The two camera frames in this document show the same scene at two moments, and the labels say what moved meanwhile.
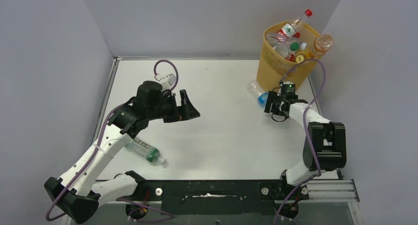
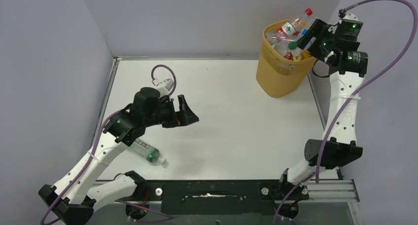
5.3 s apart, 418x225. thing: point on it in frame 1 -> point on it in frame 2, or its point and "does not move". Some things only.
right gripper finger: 270,96 -> 318,29
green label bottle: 145,150 does not move
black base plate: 219,197 does not move
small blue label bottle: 253,88 -> 296,51
